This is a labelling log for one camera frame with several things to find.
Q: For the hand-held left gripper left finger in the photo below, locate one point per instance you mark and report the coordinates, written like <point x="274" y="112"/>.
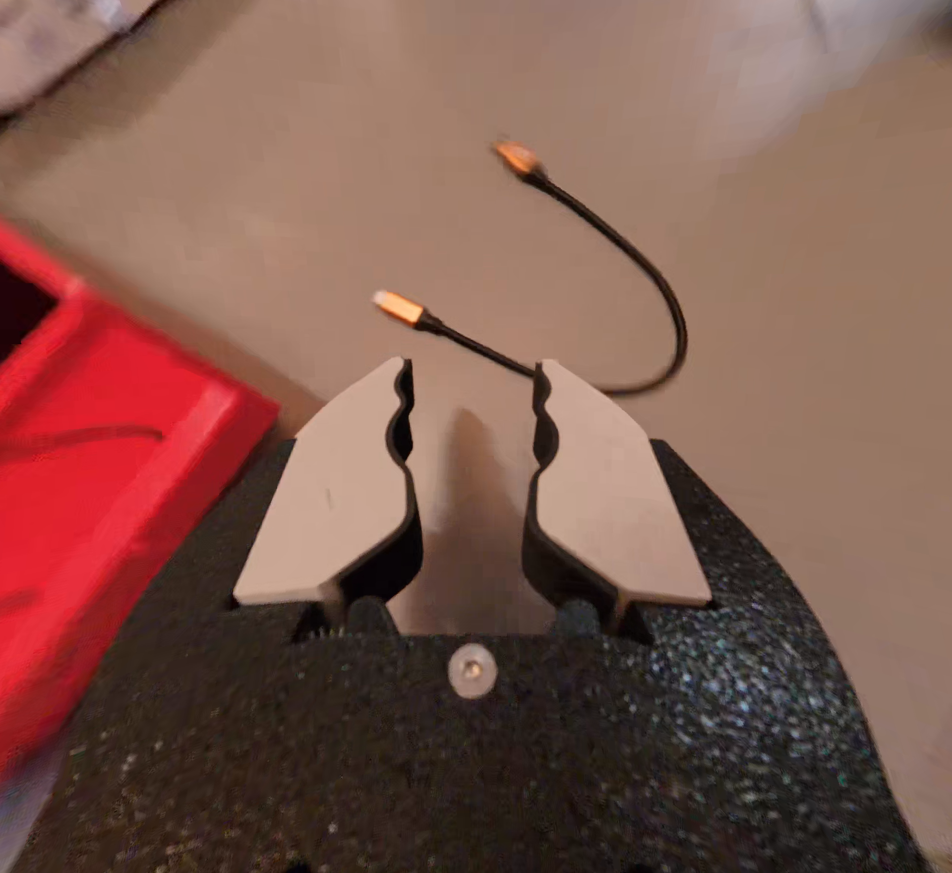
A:
<point x="335" y="501"/>

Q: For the red plastic bin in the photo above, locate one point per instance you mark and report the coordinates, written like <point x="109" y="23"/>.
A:
<point x="134" y="441"/>

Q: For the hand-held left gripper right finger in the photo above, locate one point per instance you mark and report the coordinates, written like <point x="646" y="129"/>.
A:
<point x="610" y="501"/>

